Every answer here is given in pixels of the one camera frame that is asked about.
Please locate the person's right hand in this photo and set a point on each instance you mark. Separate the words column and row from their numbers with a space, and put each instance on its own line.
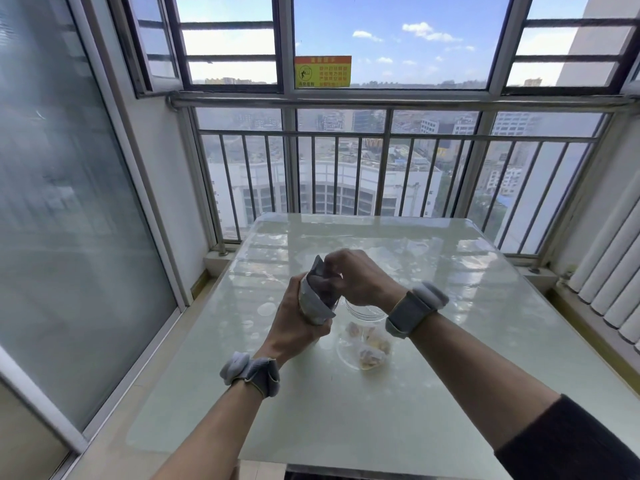
column 367, row 282

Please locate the person's left hand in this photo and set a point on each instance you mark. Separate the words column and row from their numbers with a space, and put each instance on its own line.
column 287, row 327

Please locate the person's left fingers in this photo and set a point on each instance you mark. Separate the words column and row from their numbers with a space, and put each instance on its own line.
column 326, row 328

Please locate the person's right fingers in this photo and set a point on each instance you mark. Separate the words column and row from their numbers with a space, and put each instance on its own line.
column 337, row 269

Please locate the grey foil pouch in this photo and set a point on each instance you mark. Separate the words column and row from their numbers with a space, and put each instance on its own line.
column 314, row 299

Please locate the person's left forearm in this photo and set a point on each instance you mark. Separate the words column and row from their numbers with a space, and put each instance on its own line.
column 215, row 434

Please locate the person's right forearm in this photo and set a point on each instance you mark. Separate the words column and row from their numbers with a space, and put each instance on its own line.
column 475, row 374

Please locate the clear plastic jar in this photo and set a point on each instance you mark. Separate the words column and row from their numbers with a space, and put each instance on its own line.
column 350, row 352

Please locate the pile of pale dried pieces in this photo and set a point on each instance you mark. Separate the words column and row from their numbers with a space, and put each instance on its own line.
column 371, row 352

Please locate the white building outside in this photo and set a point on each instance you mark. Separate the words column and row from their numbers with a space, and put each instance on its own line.
column 345, row 187

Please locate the grey right wristband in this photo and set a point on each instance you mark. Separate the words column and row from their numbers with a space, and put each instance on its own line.
column 412, row 309

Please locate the grey wristband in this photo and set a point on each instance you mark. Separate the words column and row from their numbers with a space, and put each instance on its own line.
column 412, row 309
column 252, row 372

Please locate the grey left wristband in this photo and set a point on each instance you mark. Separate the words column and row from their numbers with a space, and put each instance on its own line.
column 252, row 372

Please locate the metal balcony railing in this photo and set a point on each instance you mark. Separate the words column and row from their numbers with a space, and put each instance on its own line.
column 385, row 164

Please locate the steel handrail pipe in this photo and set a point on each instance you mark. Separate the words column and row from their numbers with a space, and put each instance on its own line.
column 400, row 101

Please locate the yellow warning sticker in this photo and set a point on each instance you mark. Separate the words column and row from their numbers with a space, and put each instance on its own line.
column 322, row 71

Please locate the frosted sliding glass door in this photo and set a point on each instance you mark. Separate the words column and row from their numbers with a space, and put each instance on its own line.
column 70, row 219

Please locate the black sleeve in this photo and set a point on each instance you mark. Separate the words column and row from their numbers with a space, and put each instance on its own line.
column 575, row 444

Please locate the open window sash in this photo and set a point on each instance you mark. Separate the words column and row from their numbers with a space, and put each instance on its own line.
column 150, row 44

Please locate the grey window frame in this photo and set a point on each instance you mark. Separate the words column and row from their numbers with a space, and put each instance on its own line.
column 286, row 44

